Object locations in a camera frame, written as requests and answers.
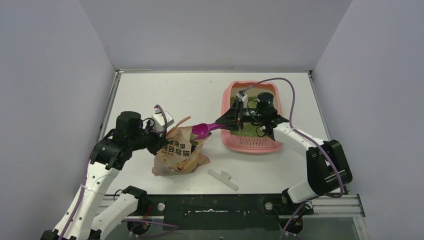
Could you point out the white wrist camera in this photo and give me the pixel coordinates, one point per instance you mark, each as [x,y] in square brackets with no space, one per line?
[242,96]
[162,120]

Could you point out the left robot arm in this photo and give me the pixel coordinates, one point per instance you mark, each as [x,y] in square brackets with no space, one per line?
[108,157]

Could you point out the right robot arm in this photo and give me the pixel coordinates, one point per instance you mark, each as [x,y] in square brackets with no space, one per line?
[327,168]

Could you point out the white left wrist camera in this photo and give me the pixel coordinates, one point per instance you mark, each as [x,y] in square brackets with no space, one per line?
[162,120]

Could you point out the purple litter scoop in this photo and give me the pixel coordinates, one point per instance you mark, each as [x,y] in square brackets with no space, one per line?
[202,130]

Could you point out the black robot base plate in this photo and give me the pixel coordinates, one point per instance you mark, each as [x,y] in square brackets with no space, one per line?
[268,211]

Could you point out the pink litter box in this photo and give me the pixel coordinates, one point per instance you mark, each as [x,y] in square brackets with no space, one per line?
[250,145]

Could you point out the green cat litter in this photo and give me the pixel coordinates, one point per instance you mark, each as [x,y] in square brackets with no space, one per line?
[250,129]

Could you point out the beige cat litter bag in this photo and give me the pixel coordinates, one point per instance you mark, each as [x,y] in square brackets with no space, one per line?
[182,155]

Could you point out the white bag clip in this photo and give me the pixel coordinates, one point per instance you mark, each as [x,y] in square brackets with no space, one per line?
[224,177]

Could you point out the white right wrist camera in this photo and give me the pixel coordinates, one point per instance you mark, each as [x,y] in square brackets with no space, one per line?
[242,96]

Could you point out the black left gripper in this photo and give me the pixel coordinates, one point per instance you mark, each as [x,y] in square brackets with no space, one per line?
[160,142]

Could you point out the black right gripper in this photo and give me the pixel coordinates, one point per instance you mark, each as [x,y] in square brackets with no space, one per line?
[239,114]

